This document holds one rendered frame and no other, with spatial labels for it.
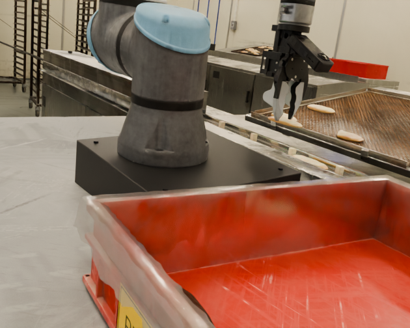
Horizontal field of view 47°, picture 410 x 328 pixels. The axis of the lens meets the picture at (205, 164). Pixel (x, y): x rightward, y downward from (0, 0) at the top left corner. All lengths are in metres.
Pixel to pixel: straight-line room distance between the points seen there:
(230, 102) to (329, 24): 1.94
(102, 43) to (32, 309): 0.48
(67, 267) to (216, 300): 0.18
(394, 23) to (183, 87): 4.88
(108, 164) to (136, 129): 0.07
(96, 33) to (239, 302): 0.53
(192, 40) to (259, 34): 6.30
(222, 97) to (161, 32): 4.08
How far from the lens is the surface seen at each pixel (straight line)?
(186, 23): 0.70
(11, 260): 0.60
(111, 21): 0.83
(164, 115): 0.72
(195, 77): 0.72
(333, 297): 0.58
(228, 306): 0.52
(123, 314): 0.42
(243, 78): 4.51
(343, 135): 1.17
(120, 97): 1.67
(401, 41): 5.43
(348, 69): 4.73
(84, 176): 0.81
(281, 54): 1.08
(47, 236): 0.65
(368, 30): 5.70
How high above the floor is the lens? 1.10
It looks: 16 degrees down
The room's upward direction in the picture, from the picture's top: 7 degrees clockwise
